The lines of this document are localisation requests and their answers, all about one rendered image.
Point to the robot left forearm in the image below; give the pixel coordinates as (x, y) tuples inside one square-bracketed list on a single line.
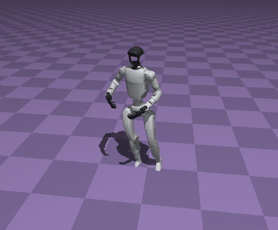
[(153, 100)]

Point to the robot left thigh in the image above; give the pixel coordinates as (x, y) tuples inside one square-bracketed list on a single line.
[(149, 125)]

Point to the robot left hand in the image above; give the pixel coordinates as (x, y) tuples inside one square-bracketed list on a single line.
[(137, 113)]

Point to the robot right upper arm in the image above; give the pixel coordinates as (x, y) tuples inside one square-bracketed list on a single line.
[(119, 76)]

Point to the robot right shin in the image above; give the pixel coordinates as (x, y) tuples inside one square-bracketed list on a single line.
[(135, 148)]

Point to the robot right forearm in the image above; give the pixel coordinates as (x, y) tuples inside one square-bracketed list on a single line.
[(111, 88)]

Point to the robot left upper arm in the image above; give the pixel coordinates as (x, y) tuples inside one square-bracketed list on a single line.
[(151, 77)]

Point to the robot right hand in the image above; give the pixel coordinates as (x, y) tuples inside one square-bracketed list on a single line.
[(109, 97)]

